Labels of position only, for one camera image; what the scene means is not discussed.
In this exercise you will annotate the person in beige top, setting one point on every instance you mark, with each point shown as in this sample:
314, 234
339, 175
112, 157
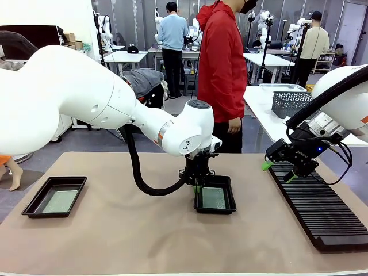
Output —
316, 43

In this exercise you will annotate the grey background workbench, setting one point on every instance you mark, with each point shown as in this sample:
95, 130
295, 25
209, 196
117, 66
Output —
155, 51

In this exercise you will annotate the mannequin leg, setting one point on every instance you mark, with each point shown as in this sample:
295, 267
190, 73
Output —
16, 178

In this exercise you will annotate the right gripper black green finger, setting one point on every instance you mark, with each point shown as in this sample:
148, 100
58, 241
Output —
302, 174
277, 151

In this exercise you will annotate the black slotted board rack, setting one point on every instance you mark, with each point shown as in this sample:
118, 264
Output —
316, 218

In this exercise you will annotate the low wooden shelf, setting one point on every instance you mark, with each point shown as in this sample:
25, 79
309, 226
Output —
323, 59

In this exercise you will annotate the grey hooded jacket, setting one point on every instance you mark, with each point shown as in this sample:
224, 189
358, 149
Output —
146, 79

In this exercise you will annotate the small cardboard box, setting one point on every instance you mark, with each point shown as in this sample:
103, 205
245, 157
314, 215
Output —
79, 45
69, 37

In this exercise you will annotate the left gripper black green finger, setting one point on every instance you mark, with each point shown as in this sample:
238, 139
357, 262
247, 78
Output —
205, 176
189, 180

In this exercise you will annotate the black ESD tray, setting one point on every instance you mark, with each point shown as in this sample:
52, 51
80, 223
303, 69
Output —
34, 207
231, 198

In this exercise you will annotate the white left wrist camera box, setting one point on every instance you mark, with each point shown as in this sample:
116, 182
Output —
217, 144

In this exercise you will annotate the grey floor mat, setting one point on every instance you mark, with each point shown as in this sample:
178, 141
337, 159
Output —
31, 179

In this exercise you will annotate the person in red jacket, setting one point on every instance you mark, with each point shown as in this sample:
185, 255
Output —
221, 72

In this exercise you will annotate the black computer monitor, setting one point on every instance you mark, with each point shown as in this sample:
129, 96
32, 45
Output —
43, 34

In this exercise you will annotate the person's right hand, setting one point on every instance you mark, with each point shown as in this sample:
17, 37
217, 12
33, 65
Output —
234, 125

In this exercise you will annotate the clear plastic bin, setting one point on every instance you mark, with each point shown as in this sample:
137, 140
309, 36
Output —
287, 87

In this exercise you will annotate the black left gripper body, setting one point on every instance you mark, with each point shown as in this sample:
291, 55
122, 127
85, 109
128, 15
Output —
197, 166

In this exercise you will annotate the yellow box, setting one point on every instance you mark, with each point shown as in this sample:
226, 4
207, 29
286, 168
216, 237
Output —
309, 87

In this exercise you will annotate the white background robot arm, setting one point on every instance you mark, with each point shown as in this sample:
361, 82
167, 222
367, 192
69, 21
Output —
296, 27
157, 28
264, 26
107, 31
195, 31

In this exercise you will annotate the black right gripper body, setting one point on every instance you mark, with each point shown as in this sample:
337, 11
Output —
307, 151

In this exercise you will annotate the grey plastic stool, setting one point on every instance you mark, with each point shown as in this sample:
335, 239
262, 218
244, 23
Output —
190, 84

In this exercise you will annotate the white background desk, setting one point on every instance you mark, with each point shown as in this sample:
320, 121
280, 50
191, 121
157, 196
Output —
270, 61
126, 57

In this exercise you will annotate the white cylindrical air purifier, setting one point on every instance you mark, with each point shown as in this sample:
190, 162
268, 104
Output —
24, 157

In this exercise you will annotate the black jacket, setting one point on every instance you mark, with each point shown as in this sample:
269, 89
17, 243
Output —
156, 96

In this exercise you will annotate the black and red bag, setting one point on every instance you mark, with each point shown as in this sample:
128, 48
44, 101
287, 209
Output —
340, 57

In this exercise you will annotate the white cabinet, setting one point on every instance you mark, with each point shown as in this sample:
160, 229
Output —
61, 129

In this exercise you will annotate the grey plastic basket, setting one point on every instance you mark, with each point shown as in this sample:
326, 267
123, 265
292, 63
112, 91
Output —
287, 103

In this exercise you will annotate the large white table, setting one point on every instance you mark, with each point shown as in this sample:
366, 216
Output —
264, 115

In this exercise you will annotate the green circuit board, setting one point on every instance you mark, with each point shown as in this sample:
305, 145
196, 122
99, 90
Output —
60, 201
214, 198

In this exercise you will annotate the person in light blue sweater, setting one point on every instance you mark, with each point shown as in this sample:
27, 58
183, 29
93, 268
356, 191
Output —
172, 31

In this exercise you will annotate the black cap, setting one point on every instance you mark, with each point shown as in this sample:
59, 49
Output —
132, 50

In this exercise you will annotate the orange cloth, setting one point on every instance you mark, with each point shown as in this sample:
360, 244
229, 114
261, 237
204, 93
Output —
4, 159

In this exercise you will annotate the beige cloth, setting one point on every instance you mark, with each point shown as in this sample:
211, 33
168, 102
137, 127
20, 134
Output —
8, 64

